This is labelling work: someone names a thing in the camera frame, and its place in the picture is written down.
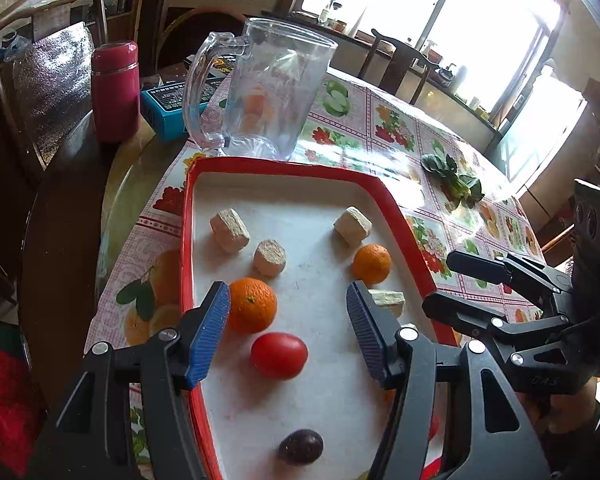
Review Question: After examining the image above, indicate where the dark wooden chair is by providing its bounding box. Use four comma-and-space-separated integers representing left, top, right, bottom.
357, 28, 441, 106

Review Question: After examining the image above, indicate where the pink thermos bottle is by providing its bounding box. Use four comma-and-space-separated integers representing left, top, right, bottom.
90, 40, 142, 144

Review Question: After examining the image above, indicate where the orange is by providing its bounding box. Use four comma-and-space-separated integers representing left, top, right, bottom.
352, 244, 392, 285
228, 277, 278, 334

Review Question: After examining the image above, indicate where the round back wooden chair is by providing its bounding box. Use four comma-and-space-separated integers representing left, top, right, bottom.
157, 6, 248, 68

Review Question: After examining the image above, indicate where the beige food block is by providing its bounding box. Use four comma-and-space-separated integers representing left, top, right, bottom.
369, 289, 406, 318
333, 206, 373, 248
210, 208, 251, 254
253, 239, 287, 277

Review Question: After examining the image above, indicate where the fruit print tablecloth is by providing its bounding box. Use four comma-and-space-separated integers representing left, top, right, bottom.
82, 67, 548, 480

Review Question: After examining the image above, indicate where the red fuzzy cloth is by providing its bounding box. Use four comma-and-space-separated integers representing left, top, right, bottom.
0, 347, 48, 478

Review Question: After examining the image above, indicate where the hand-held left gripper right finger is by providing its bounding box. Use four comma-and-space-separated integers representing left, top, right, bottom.
346, 280, 553, 480

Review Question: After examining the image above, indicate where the small round fruit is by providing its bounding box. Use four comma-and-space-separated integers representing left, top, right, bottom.
278, 429, 325, 465

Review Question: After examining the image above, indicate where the clear plastic pitcher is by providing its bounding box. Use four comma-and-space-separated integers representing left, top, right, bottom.
182, 17, 339, 162

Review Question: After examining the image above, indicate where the red rimmed white tray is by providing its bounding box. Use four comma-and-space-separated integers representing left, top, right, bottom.
180, 156, 461, 480

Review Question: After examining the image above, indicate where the wooden chair with curved rail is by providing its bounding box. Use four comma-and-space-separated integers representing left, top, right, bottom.
0, 0, 116, 171

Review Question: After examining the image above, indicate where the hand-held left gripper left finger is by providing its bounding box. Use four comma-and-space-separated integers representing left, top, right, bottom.
27, 281, 232, 480

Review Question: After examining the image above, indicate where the red tomato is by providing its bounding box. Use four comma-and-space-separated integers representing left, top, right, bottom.
250, 332, 309, 380

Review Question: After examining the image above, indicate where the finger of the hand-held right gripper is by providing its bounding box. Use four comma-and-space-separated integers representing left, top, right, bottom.
447, 250, 573, 306
422, 292, 568, 356

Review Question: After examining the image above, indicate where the blue cardboard box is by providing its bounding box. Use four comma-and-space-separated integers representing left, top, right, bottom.
140, 77, 226, 142

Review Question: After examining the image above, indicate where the green leafy vegetable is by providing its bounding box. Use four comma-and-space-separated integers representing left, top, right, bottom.
421, 153, 485, 210

